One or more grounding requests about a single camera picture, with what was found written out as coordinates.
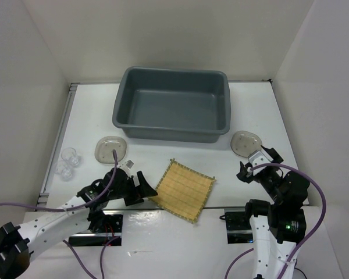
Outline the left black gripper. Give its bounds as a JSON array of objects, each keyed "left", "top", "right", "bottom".
[{"left": 108, "top": 171, "right": 158, "bottom": 206}]

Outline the clear smoked plate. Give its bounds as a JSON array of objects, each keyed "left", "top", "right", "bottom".
[
  {"left": 94, "top": 136, "right": 127, "bottom": 164},
  {"left": 230, "top": 131, "right": 262, "bottom": 158}
]

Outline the woven bamboo mat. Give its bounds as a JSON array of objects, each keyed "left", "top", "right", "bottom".
[{"left": 149, "top": 159, "right": 216, "bottom": 224}]

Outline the clear glass cup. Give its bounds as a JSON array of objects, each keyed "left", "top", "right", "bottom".
[
  {"left": 54, "top": 160, "right": 73, "bottom": 181},
  {"left": 61, "top": 148, "right": 81, "bottom": 167}
]

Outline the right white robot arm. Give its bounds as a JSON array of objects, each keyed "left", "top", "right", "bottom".
[{"left": 237, "top": 147, "right": 310, "bottom": 278}]

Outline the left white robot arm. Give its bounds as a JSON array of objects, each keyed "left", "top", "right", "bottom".
[{"left": 0, "top": 169, "right": 158, "bottom": 278}]

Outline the grey plastic bin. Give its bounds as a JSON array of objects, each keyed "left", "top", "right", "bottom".
[{"left": 112, "top": 66, "right": 231, "bottom": 143}]

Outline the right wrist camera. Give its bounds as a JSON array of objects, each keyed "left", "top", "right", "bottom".
[{"left": 247, "top": 151, "right": 269, "bottom": 167}]

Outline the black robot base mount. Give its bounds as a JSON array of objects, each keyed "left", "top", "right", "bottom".
[{"left": 68, "top": 214, "right": 123, "bottom": 247}]

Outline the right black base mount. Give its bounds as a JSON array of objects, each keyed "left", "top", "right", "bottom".
[{"left": 219, "top": 208, "right": 253, "bottom": 244}]

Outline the aluminium table edge rail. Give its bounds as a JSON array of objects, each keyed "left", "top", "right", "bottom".
[{"left": 36, "top": 83, "right": 80, "bottom": 206}]

